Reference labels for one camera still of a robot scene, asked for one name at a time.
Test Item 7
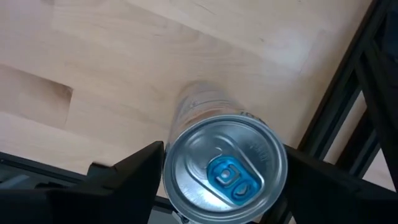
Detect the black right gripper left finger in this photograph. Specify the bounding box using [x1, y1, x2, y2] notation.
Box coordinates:
[0, 141, 165, 224]

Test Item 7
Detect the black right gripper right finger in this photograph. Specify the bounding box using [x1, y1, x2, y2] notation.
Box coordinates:
[266, 145, 398, 224]

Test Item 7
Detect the silver Red Bull can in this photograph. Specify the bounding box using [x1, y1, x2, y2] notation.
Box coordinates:
[162, 80, 289, 224]

